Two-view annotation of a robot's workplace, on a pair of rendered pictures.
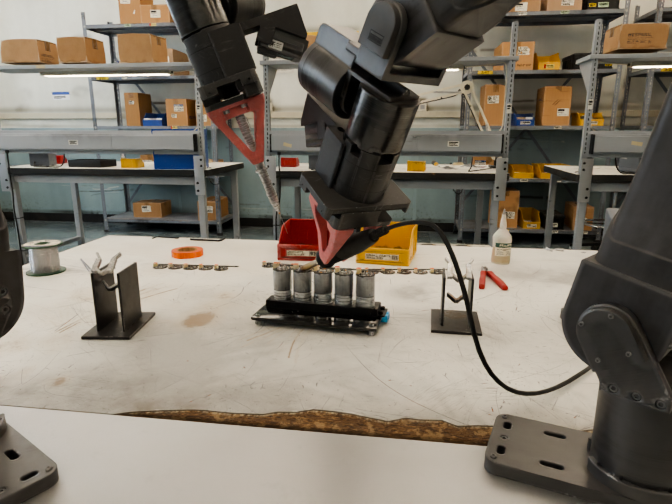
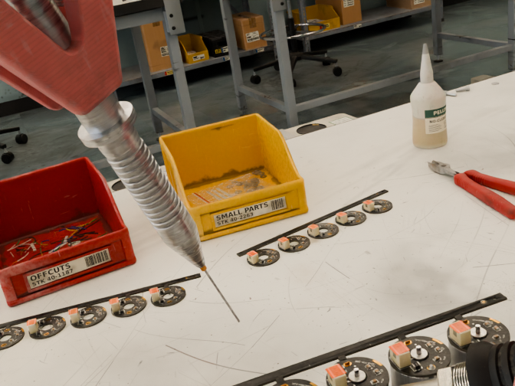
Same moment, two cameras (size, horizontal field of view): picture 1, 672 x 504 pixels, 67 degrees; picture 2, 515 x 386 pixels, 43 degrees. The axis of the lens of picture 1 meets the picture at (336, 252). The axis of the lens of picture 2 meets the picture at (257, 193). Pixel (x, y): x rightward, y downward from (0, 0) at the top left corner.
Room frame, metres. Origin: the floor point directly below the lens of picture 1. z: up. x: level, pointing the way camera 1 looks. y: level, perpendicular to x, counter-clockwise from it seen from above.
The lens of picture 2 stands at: (0.46, 0.14, 0.99)
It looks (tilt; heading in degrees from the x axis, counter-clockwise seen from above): 23 degrees down; 331
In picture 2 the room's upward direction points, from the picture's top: 10 degrees counter-clockwise
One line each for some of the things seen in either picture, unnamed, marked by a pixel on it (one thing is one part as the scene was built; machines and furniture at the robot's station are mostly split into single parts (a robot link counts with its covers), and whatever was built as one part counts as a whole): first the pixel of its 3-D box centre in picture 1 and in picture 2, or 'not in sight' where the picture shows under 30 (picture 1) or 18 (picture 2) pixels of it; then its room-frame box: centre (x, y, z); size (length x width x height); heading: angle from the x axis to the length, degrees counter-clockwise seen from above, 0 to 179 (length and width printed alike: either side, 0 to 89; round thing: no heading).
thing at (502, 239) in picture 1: (502, 236); (428, 94); (0.90, -0.30, 0.80); 0.03 x 0.03 x 0.10
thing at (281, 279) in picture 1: (282, 285); not in sight; (0.64, 0.07, 0.79); 0.02 x 0.02 x 0.05
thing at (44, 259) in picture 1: (44, 257); not in sight; (0.84, 0.50, 0.78); 0.06 x 0.06 x 0.05
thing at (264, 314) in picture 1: (319, 316); not in sight; (0.61, 0.02, 0.76); 0.16 x 0.07 x 0.01; 76
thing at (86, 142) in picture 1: (95, 143); not in sight; (3.15, 1.47, 0.90); 1.30 x 0.06 x 0.12; 82
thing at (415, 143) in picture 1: (383, 145); not in sight; (2.90, -0.27, 0.90); 1.30 x 0.06 x 0.12; 82
